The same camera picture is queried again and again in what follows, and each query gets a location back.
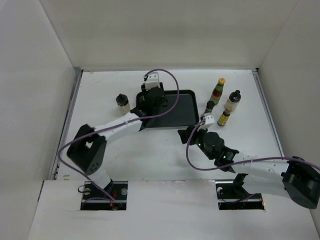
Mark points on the small yellow-label bottle right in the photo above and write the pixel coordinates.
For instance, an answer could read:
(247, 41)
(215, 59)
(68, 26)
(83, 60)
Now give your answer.
(224, 116)

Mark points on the white shaker black cap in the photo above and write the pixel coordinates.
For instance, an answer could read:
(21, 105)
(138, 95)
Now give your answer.
(233, 100)
(123, 103)

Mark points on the right aluminium table rail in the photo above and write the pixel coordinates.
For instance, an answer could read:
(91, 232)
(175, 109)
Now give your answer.
(267, 110)

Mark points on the tall green sauce bottle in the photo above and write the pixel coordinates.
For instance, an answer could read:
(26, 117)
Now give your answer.
(217, 91)

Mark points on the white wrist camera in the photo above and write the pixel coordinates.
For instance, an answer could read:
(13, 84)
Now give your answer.
(151, 80)
(207, 121)

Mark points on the white shaker black cap right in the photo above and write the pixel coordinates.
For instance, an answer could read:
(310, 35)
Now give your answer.
(233, 100)

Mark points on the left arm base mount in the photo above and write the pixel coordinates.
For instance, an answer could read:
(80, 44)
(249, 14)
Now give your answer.
(93, 199)

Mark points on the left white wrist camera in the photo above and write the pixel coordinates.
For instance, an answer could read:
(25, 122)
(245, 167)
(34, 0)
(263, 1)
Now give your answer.
(151, 80)

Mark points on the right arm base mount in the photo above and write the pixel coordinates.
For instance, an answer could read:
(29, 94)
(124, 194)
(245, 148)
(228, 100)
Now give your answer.
(232, 196)

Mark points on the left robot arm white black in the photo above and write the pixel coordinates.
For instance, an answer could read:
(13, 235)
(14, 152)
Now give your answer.
(88, 148)

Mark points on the small dark spice jar right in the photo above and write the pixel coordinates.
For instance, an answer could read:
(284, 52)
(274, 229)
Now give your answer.
(209, 107)

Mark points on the left aluminium table rail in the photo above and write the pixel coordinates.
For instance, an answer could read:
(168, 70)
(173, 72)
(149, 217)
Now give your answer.
(69, 111)

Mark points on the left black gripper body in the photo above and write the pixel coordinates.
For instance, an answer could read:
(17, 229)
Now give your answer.
(144, 90)

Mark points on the aluminium table rail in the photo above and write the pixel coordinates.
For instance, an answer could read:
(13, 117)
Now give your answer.
(267, 110)
(69, 111)

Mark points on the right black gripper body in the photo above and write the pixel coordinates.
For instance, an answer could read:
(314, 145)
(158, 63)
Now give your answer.
(198, 138)

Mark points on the black plastic tray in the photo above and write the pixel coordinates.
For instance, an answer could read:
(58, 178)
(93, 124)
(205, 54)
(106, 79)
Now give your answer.
(184, 114)

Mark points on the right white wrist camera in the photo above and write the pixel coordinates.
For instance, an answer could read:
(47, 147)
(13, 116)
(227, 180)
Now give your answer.
(207, 121)

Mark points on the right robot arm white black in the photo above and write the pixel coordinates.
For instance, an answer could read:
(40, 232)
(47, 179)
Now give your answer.
(289, 177)

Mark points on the white shaker black cap left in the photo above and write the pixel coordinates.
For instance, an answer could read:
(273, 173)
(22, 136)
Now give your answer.
(123, 103)

